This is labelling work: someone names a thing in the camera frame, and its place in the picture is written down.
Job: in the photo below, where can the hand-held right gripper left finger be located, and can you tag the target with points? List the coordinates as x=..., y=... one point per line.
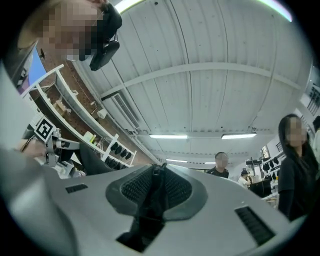
x=82, y=212

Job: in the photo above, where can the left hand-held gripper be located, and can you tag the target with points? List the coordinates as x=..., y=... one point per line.
x=45, y=128

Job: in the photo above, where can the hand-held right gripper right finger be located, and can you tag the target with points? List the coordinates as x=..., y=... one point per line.
x=212, y=225

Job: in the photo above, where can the person's left forearm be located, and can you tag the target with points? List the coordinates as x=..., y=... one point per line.
x=31, y=148

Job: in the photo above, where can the white shelving unit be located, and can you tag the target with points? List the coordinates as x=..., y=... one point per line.
x=75, y=105

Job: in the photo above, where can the small white box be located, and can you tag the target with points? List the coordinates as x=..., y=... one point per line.
x=102, y=113

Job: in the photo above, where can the black desk monitor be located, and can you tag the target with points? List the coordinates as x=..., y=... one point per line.
x=261, y=187

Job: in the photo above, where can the computer monitor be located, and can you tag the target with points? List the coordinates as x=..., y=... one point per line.
x=35, y=67

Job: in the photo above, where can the row of black pouches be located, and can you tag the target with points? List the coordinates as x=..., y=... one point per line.
x=120, y=152

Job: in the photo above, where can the white ceiling air conditioner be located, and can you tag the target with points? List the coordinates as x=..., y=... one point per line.
x=126, y=110

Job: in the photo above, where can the ceiling tube light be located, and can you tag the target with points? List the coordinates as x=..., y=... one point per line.
x=238, y=135
x=168, y=136

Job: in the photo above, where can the person's head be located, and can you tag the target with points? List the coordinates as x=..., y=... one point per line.
x=62, y=27

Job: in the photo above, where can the black head-worn camera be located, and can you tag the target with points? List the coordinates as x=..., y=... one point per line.
x=106, y=47

